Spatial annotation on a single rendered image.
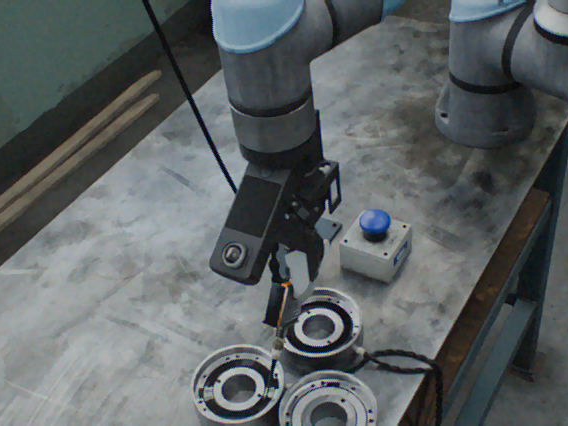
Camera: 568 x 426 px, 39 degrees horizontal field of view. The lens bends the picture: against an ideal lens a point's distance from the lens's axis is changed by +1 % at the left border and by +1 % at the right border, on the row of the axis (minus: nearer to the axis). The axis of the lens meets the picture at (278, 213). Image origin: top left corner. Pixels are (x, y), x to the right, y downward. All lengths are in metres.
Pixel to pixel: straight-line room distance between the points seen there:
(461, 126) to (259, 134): 0.59
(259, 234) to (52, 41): 2.12
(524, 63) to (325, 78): 0.41
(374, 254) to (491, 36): 0.35
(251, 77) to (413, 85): 0.75
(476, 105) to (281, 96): 0.59
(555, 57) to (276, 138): 0.50
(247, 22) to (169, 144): 0.70
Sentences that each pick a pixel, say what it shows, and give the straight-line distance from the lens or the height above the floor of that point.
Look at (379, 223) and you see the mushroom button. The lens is 1.01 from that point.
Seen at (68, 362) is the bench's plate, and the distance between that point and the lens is 1.04.
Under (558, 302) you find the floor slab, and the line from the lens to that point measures 2.13.
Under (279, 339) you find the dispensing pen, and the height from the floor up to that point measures 0.89.
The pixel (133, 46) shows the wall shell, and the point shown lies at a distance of 3.08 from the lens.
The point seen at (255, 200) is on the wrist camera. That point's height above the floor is 1.09.
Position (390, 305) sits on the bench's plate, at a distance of 1.02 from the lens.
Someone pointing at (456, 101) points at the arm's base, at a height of 0.86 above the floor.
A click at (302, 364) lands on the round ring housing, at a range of 0.94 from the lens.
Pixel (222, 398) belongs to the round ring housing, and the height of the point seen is 0.83.
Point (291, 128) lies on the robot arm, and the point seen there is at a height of 1.16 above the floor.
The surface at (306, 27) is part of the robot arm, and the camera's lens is 0.67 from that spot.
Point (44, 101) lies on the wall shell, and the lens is 2.80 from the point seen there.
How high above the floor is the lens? 1.56
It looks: 42 degrees down
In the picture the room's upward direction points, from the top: 8 degrees counter-clockwise
